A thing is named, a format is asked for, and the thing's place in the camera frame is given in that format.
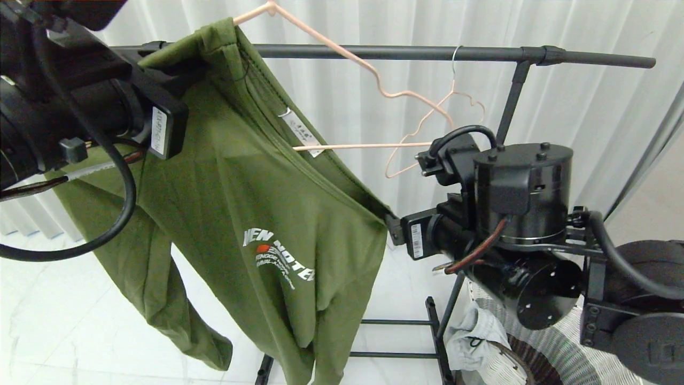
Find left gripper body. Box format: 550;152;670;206
69;67;189;160

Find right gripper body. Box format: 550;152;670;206
401;207;481;268

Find green shirt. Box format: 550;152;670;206
45;18;393;385

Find pink clothes hanger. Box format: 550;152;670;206
385;45;486;179
234;0;455;152

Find pale grey shorts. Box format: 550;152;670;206
445;301;530;385

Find white laundry basket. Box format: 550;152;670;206
454;278;647;385

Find black clothes rack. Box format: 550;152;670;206
110;42;657;385

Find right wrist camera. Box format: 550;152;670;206
416;134;481;186

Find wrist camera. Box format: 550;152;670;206
416;134;481;186
0;0;131;73

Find black cable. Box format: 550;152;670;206
587;210;684;301
0;21;138;263
427;125;499;161

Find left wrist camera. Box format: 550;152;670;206
0;0;131;73

